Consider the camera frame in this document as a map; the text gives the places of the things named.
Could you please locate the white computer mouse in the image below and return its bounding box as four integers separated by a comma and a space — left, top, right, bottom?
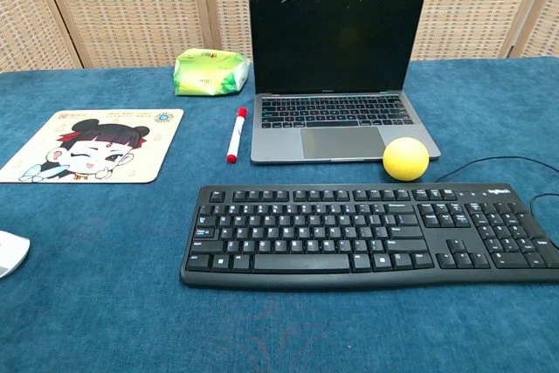
0, 230, 31, 280

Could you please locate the cartoon girl mouse pad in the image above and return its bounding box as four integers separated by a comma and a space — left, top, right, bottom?
0, 108, 185, 184

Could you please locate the red capped whiteboard marker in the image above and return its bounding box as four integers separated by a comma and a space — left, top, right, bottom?
225, 106, 249, 164

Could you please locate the grey open laptop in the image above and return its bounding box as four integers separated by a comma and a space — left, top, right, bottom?
247, 0, 442, 166

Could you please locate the black full-size keyboard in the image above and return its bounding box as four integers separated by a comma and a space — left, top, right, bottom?
179, 183, 559, 292

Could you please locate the green tissue pack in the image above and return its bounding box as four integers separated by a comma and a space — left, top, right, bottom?
173, 47, 252, 98

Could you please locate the yellow foam ball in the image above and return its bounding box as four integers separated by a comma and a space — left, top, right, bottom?
383, 136, 431, 182

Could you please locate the woven folding screen panel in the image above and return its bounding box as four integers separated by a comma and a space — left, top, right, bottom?
37, 0, 215, 70
200, 0, 376, 64
510, 0, 559, 59
0, 0, 84, 73
362, 0, 538, 62

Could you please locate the blue felt table cover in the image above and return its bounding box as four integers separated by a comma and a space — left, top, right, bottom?
0, 56, 559, 373

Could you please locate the black keyboard cable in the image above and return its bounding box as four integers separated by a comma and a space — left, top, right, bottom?
434, 155, 559, 218

